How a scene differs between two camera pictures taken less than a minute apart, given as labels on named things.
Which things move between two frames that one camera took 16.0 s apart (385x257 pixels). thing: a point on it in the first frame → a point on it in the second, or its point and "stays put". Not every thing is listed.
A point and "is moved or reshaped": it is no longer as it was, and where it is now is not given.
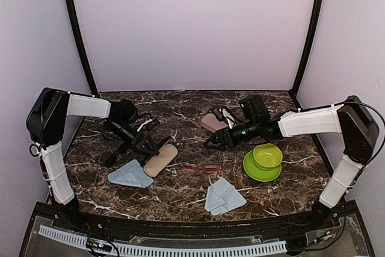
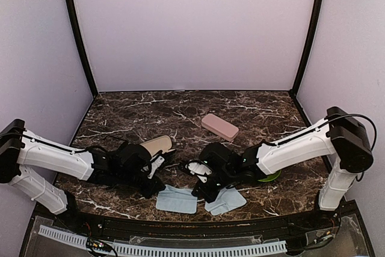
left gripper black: x=139 y=141 → x=156 y=185
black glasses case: x=166 y=155 is moved or reshaped
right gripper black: x=231 y=142 → x=202 y=191
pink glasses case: x=210 y=121 stays put
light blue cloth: x=132 y=174 is moved or reshaped
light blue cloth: x=222 y=197 stays put
